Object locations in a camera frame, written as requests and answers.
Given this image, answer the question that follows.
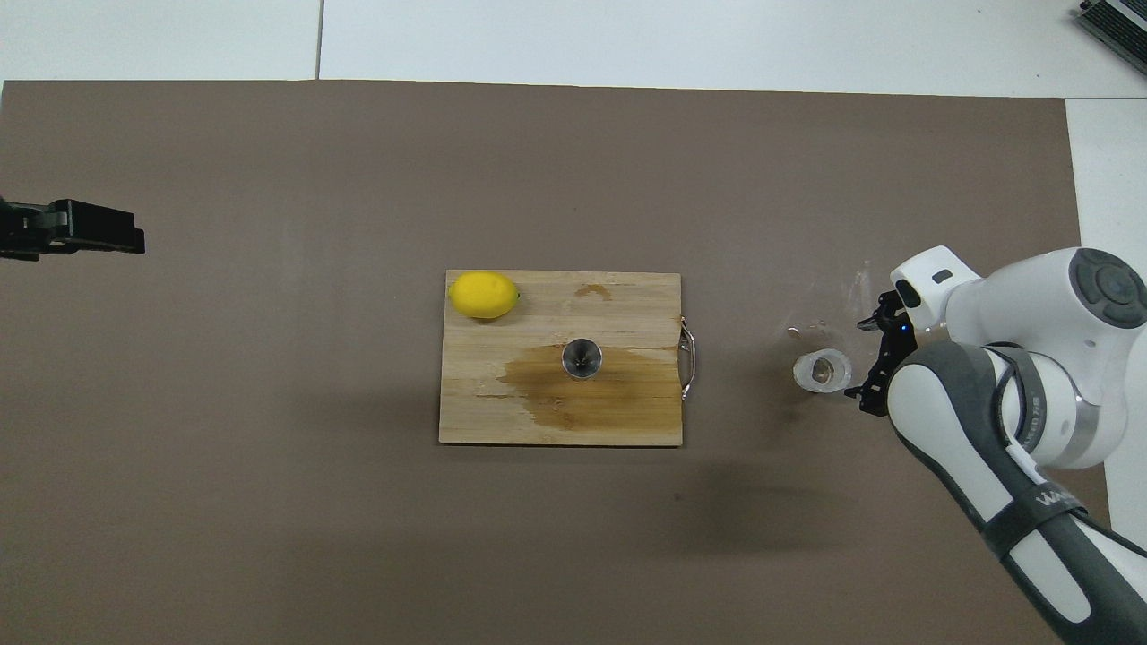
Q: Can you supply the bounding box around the yellow lemon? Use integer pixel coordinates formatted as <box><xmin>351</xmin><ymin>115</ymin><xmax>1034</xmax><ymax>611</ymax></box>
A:
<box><xmin>449</xmin><ymin>271</ymin><xmax>522</xmax><ymax>321</ymax></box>

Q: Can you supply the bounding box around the wooden cutting board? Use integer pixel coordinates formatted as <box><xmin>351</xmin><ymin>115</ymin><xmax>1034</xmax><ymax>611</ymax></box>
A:
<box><xmin>438</xmin><ymin>271</ymin><xmax>697</xmax><ymax>447</ymax></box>

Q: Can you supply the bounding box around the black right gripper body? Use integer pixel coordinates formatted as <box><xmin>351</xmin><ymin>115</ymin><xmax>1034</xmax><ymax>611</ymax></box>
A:
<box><xmin>883</xmin><ymin>309</ymin><xmax>915</xmax><ymax>364</ymax></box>

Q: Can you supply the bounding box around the brown paper table mat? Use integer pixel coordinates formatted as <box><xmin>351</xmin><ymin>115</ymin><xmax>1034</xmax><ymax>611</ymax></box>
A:
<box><xmin>0</xmin><ymin>79</ymin><xmax>1126</xmax><ymax>645</ymax></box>

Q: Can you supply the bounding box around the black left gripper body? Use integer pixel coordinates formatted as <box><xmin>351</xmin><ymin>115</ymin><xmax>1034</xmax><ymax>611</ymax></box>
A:
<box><xmin>0</xmin><ymin>202</ymin><xmax>41</xmax><ymax>262</ymax></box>

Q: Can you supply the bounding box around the grey ribbed metal device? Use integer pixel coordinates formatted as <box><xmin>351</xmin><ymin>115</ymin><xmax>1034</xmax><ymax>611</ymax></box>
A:
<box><xmin>1075</xmin><ymin>0</ymin><xmax>1147</xmax><ymax>53</ymax></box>

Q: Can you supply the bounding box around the metal double jigger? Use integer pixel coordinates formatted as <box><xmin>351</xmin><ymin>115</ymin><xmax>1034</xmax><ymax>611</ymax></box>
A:
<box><xmin>561</xmin><ymin>339</ymin><xmax>604</xmax><ymax>382</ymax></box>

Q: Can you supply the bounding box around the grey stone-like ring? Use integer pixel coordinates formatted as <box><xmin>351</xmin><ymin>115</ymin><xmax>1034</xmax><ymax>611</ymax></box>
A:
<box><xmin>793</xmin><ymin>348</ymin><xmax>853</xmax><ymax>394</ymax></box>

